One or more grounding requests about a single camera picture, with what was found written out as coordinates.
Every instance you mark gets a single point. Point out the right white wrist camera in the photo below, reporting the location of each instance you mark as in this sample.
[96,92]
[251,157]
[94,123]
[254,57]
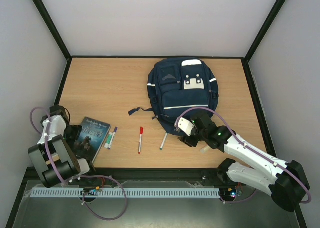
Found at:
[186,126]

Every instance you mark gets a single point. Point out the yellow highlighter pen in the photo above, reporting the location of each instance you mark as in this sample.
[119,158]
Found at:
[205,149]

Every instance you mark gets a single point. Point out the black aluminium frame rail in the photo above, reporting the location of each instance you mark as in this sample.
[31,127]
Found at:
[205,176]

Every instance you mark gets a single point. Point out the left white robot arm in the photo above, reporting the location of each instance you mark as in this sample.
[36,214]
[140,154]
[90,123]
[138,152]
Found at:
[53,157]

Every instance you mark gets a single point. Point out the dark blue Wuthering Heights book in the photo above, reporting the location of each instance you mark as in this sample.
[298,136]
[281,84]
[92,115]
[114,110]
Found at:
[91,138]

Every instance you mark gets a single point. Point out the red cap marker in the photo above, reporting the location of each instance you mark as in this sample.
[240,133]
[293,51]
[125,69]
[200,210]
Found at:
[140,139]

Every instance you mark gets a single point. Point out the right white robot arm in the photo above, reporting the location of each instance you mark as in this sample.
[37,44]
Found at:
[285,182]

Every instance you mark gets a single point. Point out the green label glue stick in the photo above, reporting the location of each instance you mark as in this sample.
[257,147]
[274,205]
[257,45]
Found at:
[108,140]

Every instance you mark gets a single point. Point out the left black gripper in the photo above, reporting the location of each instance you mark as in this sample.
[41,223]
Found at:
[78,129]

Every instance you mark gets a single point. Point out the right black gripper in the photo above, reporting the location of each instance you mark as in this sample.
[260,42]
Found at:
[187,140]

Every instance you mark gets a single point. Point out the light blue slotted cable duct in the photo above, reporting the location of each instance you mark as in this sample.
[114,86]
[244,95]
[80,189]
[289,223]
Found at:
[38,192]

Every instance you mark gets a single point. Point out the purple cap marker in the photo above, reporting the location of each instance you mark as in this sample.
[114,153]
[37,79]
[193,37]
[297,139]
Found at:
[112,138]

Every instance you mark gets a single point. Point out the navy blue backpack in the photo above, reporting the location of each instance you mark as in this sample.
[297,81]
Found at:
[177,84]

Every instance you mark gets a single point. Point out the green cap marker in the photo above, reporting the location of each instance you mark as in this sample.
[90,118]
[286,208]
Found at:
[163,141]

